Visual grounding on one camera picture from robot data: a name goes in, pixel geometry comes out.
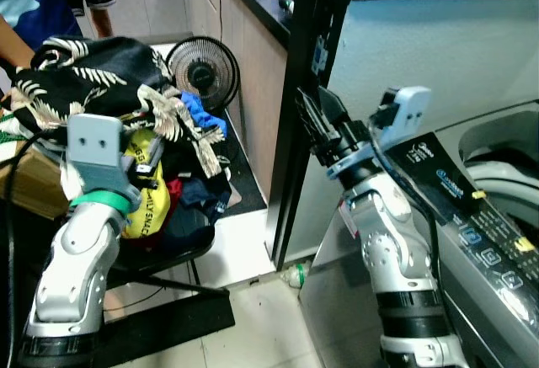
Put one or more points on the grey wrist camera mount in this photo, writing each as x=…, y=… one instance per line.
x=97, y=153
x=406, y=109

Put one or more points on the black floor mat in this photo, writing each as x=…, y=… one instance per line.
x=244, y=174

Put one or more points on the red garment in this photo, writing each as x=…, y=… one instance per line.
x=173, y=195

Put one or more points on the black floral print shirt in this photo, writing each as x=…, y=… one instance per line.
x=93, y=73

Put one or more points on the beige cabinet with dark countertop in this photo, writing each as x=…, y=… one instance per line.
x=253, y=73

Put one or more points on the bright blue cloth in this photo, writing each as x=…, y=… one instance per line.
x=202, y=114

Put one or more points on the grey top-load washing machine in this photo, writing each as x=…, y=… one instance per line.
x=472, y=216

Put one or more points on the navy blue garment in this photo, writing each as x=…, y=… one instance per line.
x=198, y=208

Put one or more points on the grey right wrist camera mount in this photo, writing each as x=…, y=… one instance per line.
x=406, y=109

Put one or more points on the black round electric fan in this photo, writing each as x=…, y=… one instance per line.
x=202, y=72

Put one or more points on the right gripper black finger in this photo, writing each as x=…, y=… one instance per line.
x=310, y=117
x=333, y=105

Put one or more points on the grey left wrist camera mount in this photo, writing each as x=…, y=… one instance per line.
x=97, y=153

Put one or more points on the black metal chair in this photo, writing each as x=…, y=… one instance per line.
x=168, y=317

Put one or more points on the yellow printed garment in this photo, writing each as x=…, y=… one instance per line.
x=152, y=208

